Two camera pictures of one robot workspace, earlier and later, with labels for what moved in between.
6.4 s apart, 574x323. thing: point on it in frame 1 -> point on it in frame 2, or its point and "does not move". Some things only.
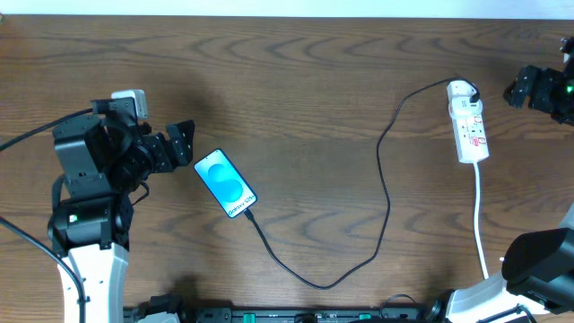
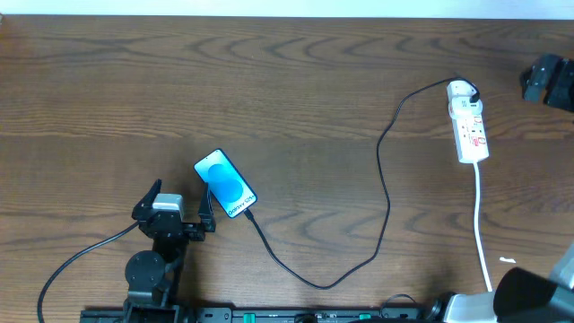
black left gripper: (162, 150) -> (172, 225)
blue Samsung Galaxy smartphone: (225, 182) does not move
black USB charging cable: (373, 256) does not move
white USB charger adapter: (459, 93) does not move
